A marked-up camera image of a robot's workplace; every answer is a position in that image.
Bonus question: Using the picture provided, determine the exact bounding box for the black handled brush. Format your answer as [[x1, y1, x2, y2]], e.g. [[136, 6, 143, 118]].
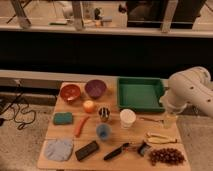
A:
[[103, 141, 151, 161]]

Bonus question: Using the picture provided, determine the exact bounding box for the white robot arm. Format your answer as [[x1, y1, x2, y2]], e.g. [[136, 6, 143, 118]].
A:
[[160, 66, 213, 129]]

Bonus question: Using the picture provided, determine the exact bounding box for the purple bowl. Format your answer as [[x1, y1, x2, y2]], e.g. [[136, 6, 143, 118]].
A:
[[84, 79, 107, 99]]

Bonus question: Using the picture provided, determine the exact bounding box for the orange red bowl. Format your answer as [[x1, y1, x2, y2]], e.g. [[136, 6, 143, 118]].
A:
[[60, 84, 81, 102]]

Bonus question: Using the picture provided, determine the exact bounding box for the yellow banana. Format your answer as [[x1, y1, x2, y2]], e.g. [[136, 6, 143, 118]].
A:
[[146, 133, 178, 144]]

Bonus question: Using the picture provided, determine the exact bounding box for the wooden spoon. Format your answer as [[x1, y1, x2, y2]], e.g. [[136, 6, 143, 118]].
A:
[[138, 117, 163, 124]]

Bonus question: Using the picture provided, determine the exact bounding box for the bunch of dark grapes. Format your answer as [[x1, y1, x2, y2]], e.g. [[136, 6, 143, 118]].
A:
[[149, 148, 185, 165]]

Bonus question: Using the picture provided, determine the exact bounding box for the green plastic tray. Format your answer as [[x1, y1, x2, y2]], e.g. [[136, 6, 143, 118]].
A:
[[117, 77, 165, 112]]

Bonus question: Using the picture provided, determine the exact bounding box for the white paper cup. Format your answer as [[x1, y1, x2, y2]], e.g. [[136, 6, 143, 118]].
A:
[[120, 109, 136, 129]]

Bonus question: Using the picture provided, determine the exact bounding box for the blue plastic cup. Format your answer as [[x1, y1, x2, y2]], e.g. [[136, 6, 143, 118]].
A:
[[96, 124, 111, 140]]

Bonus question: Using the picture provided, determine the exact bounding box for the wooden board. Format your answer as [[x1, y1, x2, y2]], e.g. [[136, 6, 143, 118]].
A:
[[37, 82, 191, 171]]

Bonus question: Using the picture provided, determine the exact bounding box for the yellow apple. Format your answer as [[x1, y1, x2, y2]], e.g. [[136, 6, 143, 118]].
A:
[[83, 100, 96, 113]]

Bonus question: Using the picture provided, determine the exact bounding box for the orange carrot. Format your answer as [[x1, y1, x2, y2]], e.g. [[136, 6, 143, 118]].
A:
[[74, 116, 90, 137]]

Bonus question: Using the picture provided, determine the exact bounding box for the black rectangular block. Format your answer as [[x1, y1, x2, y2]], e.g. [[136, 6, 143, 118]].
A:
[[75, 141, 99, 161]]

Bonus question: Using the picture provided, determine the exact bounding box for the teal sponge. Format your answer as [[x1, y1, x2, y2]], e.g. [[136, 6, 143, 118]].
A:
[[53, 112, 73, 125]]

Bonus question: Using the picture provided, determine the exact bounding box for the light blue cloth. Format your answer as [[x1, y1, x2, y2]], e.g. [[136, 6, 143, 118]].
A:
[[44, 139, 74, 162]]

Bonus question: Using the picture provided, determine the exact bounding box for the black cable on floor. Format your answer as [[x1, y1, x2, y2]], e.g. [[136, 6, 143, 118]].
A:
[[0, 79, 37, 131]]

